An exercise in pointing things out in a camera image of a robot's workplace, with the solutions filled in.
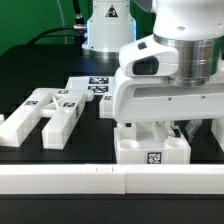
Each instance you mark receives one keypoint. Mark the white front fence rail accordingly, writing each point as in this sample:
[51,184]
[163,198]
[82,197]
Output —
[111,179]

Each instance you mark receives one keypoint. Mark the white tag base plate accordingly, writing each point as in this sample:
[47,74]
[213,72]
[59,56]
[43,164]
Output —
[98,84]

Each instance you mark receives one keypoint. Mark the white part at edge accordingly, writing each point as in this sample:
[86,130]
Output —
[1,119]
[218,131]

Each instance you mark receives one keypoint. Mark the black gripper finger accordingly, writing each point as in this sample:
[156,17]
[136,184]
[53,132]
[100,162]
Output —
[192,127]

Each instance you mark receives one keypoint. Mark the white chair back frame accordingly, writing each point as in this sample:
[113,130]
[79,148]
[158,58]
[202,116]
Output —
[63,108]

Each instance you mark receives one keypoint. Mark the white part at right edge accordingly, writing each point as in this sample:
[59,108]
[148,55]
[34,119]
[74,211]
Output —
[218,131]

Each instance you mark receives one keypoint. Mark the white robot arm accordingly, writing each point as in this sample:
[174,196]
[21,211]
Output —
[177,73]

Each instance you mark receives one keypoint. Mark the white chair seat part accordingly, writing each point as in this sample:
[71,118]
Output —
[150,143]

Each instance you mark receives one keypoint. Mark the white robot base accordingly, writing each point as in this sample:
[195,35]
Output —
[110,27]

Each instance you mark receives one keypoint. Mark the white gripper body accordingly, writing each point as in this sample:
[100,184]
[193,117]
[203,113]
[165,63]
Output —
[142,99]

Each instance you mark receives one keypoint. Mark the white part at left edge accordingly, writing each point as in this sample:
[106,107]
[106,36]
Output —
[1,119]

